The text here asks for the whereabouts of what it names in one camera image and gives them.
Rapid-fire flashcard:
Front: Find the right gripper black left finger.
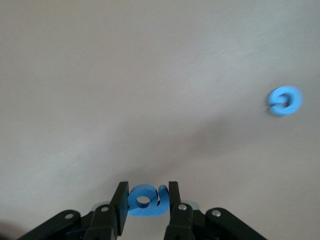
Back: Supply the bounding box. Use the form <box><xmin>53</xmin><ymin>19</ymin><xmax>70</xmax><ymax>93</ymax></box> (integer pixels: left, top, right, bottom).
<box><xmin>17</xmin><ymin>181</ymin><xmax>130</xmax><ymax>240</ymax></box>

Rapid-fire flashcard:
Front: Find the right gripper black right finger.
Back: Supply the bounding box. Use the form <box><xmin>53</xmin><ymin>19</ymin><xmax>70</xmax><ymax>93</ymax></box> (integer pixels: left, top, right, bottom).
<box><xmin>163</xmin><ymin>180</ymin><xmax>270</xmax><ymax>240</ymax></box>

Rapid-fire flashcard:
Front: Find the blue letter a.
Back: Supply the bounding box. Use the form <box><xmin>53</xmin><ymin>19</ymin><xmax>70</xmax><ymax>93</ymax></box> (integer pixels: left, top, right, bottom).
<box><xmin>127</xmin><ymin>184</ymin><xmax>171</xmax><ymax>218</ymax></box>

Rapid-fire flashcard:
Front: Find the blue letter G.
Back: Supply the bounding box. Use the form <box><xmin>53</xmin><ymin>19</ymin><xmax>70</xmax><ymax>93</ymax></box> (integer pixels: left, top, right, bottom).
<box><xmin>265</xmin><ymin>85</ymin><xmax>305</xmax><ymax>118</ymax></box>

